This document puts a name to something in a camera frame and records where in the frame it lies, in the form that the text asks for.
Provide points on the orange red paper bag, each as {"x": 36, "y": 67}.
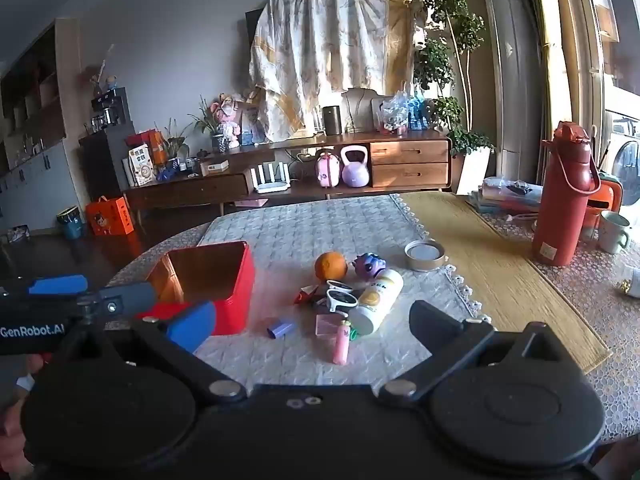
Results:
{"x": 150, "y": 144}

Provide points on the purple toy fish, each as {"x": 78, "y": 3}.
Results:
{"x": 369, "y": 265}

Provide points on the blue bucket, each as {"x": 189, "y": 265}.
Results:
{"x": 70, "y": 224}

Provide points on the white standing air conditioner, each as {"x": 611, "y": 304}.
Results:
{"x": 510, "y": 70}

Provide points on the printed snack box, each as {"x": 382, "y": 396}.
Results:
{"x": 140, "y": 166}

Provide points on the small gold ornament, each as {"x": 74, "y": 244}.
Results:
{"x": 625, "y": 287}

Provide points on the flat pink item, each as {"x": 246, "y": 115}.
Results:
{"x": 250, "y": 203}

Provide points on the patterned beige cover cloth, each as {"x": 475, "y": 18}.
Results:
{"x": 325, "y": 60}

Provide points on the round metal tin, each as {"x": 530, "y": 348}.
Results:
{"x": 425, "y": 256}

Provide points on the black television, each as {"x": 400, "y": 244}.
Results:
{"x": 252, "y": 27}

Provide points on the orange fruit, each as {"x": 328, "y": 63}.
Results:
{"x": 331, "y": 266}

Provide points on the white mug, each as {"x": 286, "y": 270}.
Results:
{"x": 612, "y": 232}

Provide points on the white quilted table mat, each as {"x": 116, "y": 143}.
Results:
{"x": 280, "y": 240}

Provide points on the beige curved board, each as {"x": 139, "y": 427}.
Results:
{"x": 359, "y": 107}

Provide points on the beige curtain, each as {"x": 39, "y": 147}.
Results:
{"x": 565, "y": 60}

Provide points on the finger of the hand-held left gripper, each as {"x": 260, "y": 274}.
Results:
{"x": 127, "y": 299}
{"x": 57, "y": 285}

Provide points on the stack of books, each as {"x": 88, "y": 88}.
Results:
{"x": 502, "y": 195}

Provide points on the dark cylindrical speaker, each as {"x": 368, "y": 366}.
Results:
{"x": 331, "y": 120}

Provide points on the small white box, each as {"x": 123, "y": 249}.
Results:
{"x": 215, "y": 166}

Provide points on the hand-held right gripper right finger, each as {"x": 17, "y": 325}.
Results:
{"x": 426, "y": 319}

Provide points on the small green item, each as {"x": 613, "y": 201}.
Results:
{"x": 354, "y": 333}

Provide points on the bamboo table mat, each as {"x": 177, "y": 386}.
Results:
{"x": 490, "y": 270}

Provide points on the white planter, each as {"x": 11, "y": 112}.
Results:
{"x": 472, "y": 170}

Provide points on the white washing machine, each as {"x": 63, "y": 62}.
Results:
{"x": 625, "y": 160}

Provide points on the potted orchid plant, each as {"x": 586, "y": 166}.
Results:
{"x": 206, "y": 122}

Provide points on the small blue purple cylinder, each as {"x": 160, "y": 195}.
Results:
{"x": 280, "y": 330}

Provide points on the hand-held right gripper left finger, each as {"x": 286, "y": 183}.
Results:
{"x": 192, "y": 325}

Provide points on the blue toy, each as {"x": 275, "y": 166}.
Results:
{"x": 166, "y": 175}

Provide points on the purple kettlebell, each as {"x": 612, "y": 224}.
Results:
{"x": 356, "y": 172}

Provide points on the clear plastic bags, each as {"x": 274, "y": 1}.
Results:
{"x": 402, "y": 112}

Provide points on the orange gift bag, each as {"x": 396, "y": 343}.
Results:
{"x": 110, "y": 217}

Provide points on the wall storage cabinets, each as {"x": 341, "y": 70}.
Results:
{"x": 30, "y": 125}

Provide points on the small white cup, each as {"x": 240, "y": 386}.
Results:
{"x": 342, "y": 297}

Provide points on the dark side cabinet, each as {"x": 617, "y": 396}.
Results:
{"x": 102, "y": 165}

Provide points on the pink doll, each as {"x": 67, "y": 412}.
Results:
{"x": 226, "y": 117}

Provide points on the white and yellow bottle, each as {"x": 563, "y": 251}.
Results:
{"x": 377, "y": 300}

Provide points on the white router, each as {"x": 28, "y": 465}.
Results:
{"x": 272, "y": 179}

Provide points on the tall green plant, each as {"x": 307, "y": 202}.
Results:
{"x": 450, "y": 60}

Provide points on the person's left hand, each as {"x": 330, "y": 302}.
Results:
{"x": 10, "y": 430}

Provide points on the dried flower vase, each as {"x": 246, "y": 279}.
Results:
{"x": 97, "y": 77}

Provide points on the wooden tv cabinet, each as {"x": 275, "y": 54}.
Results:
{"x": 200, "y": 191}

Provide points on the light wooden drawer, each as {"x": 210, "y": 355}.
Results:
{"x": 409, "y": 174}
{"x": 409, "y": 151}

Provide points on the red wrapper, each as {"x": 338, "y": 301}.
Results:
{"x": 306, "y": 294}

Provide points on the pink clear plastic box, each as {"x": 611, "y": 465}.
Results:
{"x": 327, "y": 324}

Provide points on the small leafy potted plant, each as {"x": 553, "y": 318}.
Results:
{"x": 172, "y": 144}

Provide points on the red tin box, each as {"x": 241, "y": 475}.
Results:
{"x": 235, "y": 300}

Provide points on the clear glass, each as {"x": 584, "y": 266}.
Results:
{"x": 318, "y": 121}

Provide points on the red water bottle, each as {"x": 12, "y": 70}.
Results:
{"x": 560, "y": 210}

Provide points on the black coffee machine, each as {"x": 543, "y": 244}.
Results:
{"x": 110, "y": 107}

